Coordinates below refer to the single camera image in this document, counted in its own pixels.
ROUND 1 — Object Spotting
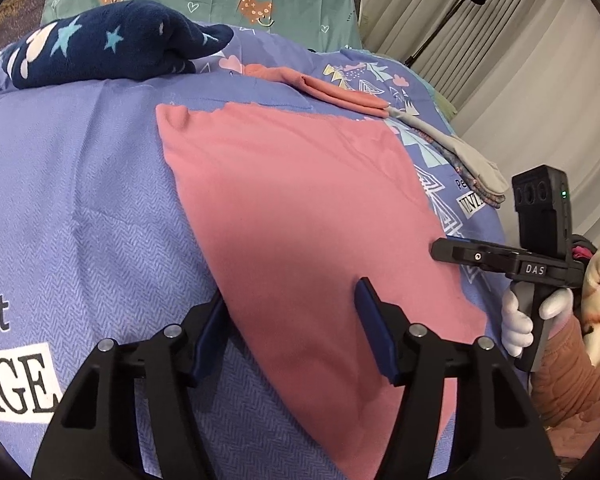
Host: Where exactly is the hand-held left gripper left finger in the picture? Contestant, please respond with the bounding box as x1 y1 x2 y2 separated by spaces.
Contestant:
31 292 231 480

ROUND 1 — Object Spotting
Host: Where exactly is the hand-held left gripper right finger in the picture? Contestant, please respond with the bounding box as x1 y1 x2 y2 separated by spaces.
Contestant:
355 277 561 480

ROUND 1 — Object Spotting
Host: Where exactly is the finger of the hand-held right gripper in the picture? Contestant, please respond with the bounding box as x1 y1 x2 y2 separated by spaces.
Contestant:
431 237 523 275

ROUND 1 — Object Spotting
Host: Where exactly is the pink garment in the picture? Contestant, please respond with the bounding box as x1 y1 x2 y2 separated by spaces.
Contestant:
156 101 488 480

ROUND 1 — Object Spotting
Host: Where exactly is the person's right forearm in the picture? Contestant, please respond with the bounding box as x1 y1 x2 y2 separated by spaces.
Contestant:
530 310 600 431

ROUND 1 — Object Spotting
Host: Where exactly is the person's right hand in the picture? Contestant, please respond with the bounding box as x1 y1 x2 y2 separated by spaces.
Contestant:
501 287 575 359

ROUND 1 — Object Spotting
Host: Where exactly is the gray folded garment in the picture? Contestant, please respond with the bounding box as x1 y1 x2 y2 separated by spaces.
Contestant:
387 107 508 209

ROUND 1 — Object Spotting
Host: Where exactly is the beige curtain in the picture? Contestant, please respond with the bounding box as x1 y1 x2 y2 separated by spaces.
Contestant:
362 0 600 241

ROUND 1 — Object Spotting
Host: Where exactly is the purple printed blanket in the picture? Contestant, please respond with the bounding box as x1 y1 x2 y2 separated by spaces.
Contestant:
0 22 511 480

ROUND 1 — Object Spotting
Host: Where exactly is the salmon folded cloth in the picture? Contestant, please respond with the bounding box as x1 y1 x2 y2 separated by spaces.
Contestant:
244 62 388 120

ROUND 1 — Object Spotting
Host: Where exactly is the navy star-print plush cloth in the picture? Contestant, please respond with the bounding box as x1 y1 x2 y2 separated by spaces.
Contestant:
0 0 236 92

